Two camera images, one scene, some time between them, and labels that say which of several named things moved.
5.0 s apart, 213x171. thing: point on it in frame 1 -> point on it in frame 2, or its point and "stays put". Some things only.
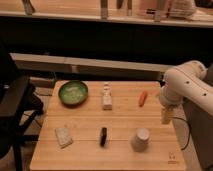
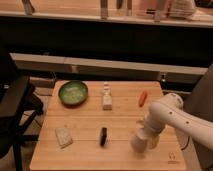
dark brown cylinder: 103,136 stays put
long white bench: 69,65 stays put
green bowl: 73,93 stays put
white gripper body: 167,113 -> 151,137
